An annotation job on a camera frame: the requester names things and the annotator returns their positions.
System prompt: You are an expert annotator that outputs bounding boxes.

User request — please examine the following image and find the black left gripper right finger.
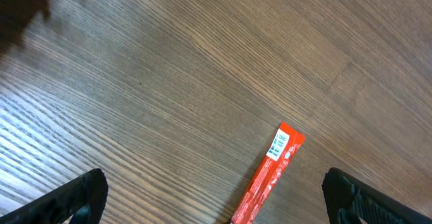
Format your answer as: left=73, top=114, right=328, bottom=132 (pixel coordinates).
left=322, top=167, right=431, bottom=224

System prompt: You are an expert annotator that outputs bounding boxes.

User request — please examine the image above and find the red chocolate bar wrapper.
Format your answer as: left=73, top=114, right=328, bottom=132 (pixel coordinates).
left=230, top=121, right=306, bottom=224

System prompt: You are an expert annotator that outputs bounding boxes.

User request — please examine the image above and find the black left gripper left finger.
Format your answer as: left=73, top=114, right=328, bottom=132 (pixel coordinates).
left=1, top=169, right=109, bottom=224

